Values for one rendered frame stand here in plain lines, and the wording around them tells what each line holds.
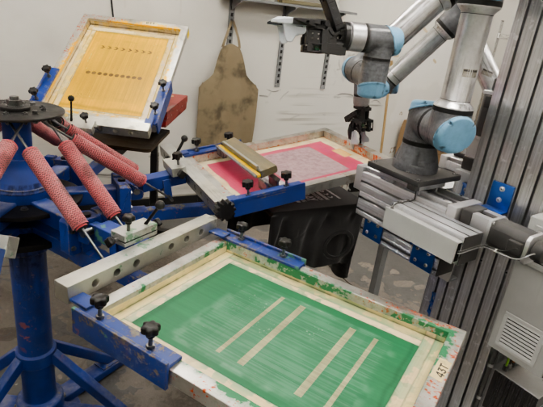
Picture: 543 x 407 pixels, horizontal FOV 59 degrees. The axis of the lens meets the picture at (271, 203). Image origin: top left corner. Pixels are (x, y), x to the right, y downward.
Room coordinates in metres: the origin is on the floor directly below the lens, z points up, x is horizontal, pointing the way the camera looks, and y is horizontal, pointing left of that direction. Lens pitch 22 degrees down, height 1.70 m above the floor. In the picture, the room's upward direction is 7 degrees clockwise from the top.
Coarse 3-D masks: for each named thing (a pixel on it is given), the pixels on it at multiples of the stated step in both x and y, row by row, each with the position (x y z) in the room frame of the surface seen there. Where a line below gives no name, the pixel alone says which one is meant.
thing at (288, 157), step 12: (312, 144) 2.33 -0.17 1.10; (324, 144) 2.33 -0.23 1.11; (264, 156) 2.17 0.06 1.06; (276, 156) 2.17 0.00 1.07; (288, 156) 2.17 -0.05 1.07; (300, 156) 2.17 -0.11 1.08; (312, 156) 2.17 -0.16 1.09; (324, 156) 2.16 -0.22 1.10; (216, 168) 2.03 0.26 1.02; (228, 168) 2.03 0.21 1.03; (240, 168) 2.03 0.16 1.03
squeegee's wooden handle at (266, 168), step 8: (232, 144) 2.05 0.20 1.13; (240, 144) 2.04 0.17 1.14; (240, 152) 1.95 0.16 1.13; (248, 152) 1.94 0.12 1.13; (256, 152) 1.93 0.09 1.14; (256, 160) 1.85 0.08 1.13; (264, 160) 1.84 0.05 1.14; (264, 168) 1.77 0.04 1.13; (272, 168) 1.77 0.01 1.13; (264, 176) 1.76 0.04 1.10
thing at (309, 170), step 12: (336, 156) 2.16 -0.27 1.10; (348, 156) 2.16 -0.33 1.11; (288, 168) 2.02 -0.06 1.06; (300, 168) 2.02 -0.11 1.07; (312, 168) 2.02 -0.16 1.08; (324, 168) 2.02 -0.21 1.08; (336, 168) 2.01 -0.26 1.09; (348, 168) 2.01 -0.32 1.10; (228, 180) 1.89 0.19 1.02; (240, 180) 1.89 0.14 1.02; (288, 180) 1.89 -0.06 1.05; (300, 180) 1.89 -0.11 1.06; (240, 192) 1.77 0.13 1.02
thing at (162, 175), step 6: (150, 174) 1.75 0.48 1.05; (156, 174) 1.75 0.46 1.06; (162, 174) 1.75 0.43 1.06; (168, 174) 1.75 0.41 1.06; (150, 180) 1.71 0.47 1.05; (156, 180) 1.72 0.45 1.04; (174, 180) 1.76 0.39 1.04; (180, 180) 1.77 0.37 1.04; (144, 186) 1.70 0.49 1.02; (156, 186) 1.72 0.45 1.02; (162, 186) 1.73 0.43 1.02
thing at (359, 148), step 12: (300, 132) 2.41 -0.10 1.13; (312, 132) 2.41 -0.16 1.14; (324, 132) 2.43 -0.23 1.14; (336, 132) 2.40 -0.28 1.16; (252, 144) 2.24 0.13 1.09; (264, 144) 2.27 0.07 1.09; (276, 144) 2.31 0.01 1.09; (348, 144) 2.25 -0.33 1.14; (360, 144) 2.22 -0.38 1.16; (192, 156) 2.09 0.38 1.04; (204, 156) 2.12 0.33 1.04; (216, 156) 2.15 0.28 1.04; (372, 156) 2.10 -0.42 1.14; (384, 156) 2.06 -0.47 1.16; (216, 180) 1.81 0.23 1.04; (312, 180) 1.80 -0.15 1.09; (324, 180) 1.80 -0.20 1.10; (336, 180) 1.82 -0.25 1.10; (348, 180) 1.85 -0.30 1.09; (228, 192) 1.70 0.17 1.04; (312, 192) 1.77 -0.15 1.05
